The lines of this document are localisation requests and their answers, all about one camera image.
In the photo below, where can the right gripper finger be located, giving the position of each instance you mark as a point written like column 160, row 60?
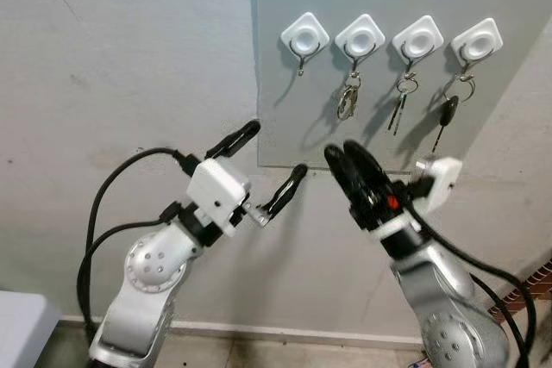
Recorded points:
column 366, row 168
column 343, row 177

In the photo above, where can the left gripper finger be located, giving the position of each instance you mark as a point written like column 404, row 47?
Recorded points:
column 235, row 139
column 286, row 189

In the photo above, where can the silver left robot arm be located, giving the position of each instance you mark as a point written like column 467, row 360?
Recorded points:
column 142, row 290

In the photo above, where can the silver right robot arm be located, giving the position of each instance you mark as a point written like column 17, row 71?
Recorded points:
column 448, row 308

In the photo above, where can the red brick pattern panel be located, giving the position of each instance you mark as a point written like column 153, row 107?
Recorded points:
column 530, row 286

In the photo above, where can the white plastic folding table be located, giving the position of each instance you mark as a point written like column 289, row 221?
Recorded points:
column 26, row 329

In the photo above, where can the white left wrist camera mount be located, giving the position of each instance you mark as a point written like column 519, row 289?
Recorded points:
column 217, row 189

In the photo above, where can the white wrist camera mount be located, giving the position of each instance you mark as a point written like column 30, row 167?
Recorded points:
column 217, row 189
column 442, row 180

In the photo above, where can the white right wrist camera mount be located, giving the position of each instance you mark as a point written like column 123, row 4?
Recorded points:
column 442, row 180

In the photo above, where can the white square wall hook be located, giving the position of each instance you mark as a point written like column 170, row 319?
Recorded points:
column 477, row 41
column 305, row 36
column 360, row 37
column 418, row 39

